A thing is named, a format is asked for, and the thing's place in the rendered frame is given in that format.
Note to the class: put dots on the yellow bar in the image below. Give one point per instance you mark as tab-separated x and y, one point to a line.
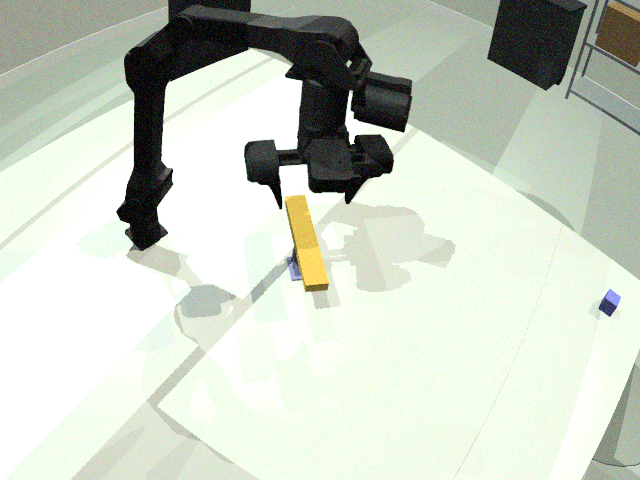
306	246

